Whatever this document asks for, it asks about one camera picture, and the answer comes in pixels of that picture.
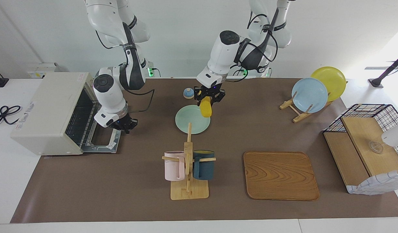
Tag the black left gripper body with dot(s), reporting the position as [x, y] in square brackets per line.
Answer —
[210, 91]

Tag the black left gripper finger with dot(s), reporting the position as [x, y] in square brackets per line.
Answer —
[219, 97]
[198, 99]

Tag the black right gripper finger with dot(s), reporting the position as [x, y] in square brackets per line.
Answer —
[134, 122]
[125, 130]

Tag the yellow corn cob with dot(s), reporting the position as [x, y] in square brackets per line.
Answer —
[206, 110]

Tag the cream toaster oven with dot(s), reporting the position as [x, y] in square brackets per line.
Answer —
[43, 113]

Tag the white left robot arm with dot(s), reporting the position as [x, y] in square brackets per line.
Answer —
[224, 51]

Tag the black angled camera stand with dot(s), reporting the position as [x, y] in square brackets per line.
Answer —
[376, 82]

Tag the wooden serving tray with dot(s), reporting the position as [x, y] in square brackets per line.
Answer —
[279, 176]

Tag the dark blue mug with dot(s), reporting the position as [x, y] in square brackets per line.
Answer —
[205, 168]

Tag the light blue plate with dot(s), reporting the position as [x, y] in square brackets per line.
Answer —
[308, 94]

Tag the wooden stepped shelf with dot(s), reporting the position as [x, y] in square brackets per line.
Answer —
[363, 136]

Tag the pink mug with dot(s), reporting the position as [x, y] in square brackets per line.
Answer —
[172, 166]

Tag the white rounded object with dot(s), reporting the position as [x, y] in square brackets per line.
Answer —
[396, 134]

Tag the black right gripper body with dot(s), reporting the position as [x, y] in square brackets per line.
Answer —
[121, 122]

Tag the wooden plate rack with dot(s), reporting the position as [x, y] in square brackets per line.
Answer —
[299, 117]

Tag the small clear glass piece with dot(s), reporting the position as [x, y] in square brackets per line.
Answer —
[376, 147]

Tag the wooden mug tree stand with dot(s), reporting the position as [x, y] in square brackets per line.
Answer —
[189, 192]

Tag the brown table mat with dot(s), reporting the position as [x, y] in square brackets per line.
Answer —
[131, 181]

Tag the pale green plate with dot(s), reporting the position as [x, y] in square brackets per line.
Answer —
[189, 118]

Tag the yellow plate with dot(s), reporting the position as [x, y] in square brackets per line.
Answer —
[333, 79]

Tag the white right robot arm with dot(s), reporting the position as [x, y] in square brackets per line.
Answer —
[134, 71]

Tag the white box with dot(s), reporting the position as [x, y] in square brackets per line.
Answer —
[43, 69]

